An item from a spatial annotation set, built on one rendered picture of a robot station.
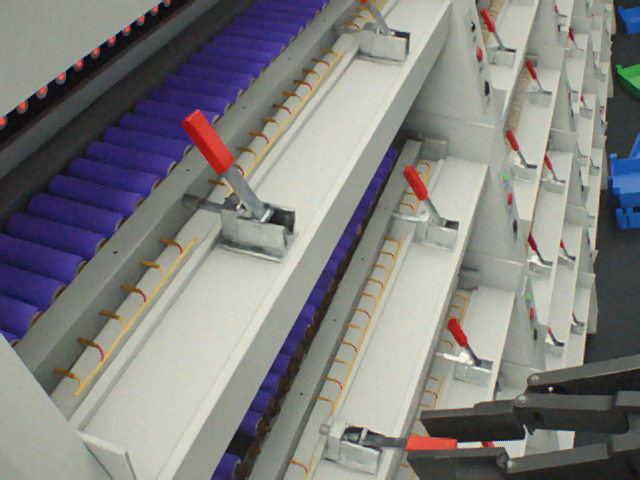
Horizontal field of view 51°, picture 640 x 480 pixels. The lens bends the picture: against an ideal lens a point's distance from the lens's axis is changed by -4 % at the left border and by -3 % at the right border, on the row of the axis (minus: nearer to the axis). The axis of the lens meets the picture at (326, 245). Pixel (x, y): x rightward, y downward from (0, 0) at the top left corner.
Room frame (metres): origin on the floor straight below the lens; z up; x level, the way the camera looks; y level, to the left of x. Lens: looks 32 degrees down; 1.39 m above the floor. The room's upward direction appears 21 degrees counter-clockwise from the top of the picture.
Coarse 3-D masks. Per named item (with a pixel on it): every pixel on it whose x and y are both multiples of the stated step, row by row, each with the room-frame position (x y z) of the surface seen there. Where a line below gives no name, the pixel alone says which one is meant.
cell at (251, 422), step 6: (246, 414) 0.39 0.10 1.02; (252, 414) 0.39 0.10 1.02; (258, 414) 0.39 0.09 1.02; (246, 420) 0.39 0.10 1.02; (252, 420) 0.39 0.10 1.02; (258, 420) 0.39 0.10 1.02; (240, 426) 0.39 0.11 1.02; (246, 426) 0.38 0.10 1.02; (252, 426) 0.38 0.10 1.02; (258, 426) 0.38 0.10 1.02; (240, 432) 0.39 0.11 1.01; (246, 432) 0.38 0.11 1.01; (252, 432) 0.38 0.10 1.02; (258, 432) 0.39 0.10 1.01
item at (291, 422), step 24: (408, 144) 0.72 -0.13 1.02; (384, 192) 0.64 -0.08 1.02; (408, 192) 0.65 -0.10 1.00; (384, 216) 0.60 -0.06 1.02; (360, 240) 0.57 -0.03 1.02; (384, 240) 0.58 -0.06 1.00; (360, 264) 0.53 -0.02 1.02; (360, 288) 0.51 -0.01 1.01; (336, 312) 0.48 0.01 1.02; (336, 336) 0.45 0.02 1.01; (312, 360) 0.43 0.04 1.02; (336, 360) 0.44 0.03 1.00; (312, 384) 0.41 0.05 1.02; (288, 408) 0.39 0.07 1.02; (312, 408) 0.40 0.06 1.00; (288, 432) 0.37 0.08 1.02; (264, 456) 0.35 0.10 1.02; (288, 456) 0.36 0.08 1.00
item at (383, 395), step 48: (432, 144) 0.72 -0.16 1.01; (480, 144) 0.71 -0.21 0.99; (432, 192) 0.66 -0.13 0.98; (480, 192) 0.66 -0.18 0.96; (384, 288) 0.53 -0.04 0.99; (432, 288) 0.52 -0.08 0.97; (384, 336) 0.47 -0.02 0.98; (432, 336) 0.46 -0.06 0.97; (288, 384) 0.43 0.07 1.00; (336, 384) 0.43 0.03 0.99; (384, 384) 0.42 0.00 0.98; (384, 432) 0.37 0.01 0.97
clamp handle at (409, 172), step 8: (408, 168) 0.59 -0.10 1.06; (408, 176) 0.59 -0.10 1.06; (416, 176) 0.59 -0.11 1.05; (416, 184) 0.58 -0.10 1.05; (416, 192) 0.58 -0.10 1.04; (424, 192) 0.58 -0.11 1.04; (424, 200) 0.58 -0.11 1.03; (432, 208) 0.58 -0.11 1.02; (432, 216) 0.58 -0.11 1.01; (440, 216) 0.58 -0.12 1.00; (432, 224) 0.58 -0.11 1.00; (440, 224) 0.58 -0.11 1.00
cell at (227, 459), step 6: (222, 456) 0.36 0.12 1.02; (228, 456) 0.36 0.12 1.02; (234, 456) 0.36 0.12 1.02; (222, 462) 0.35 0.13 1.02; (228, 462) 0.35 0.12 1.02; (234, 462) 0.35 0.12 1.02; (240, 462) 0.36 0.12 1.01; (216, 468) 0.35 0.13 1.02; (222, 468) 0.35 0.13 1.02; (228, 468) 0.35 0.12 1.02; (234, 468) 0.35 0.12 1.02; (216, 474) 0.35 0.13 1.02; (222, 474) 0.35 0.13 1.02; (228, 474) 0.35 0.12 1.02; (234, 474) 0.35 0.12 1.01
